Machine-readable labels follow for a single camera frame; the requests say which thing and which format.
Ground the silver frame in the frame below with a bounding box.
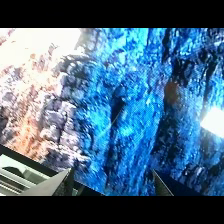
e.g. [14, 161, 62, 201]
[0, 153, 51, 197]

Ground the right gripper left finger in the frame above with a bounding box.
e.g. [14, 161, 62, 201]
[20, 167, 76, 197]

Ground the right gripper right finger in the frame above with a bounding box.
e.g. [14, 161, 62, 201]
[152, 169, 175, 197]

